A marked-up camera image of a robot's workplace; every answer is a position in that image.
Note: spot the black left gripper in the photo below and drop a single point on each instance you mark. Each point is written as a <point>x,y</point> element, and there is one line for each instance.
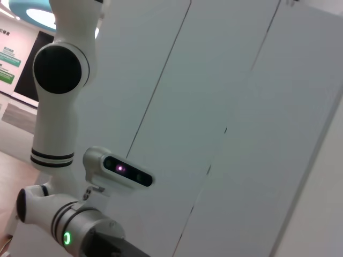
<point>112,249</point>

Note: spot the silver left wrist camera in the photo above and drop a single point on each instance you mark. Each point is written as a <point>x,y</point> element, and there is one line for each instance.
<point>120,168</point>

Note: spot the black wall panel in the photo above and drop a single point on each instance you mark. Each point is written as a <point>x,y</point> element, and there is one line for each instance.
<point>29,67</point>

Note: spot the green wall sign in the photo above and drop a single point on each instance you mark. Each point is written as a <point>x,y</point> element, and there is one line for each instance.
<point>6,76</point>
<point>9,57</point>

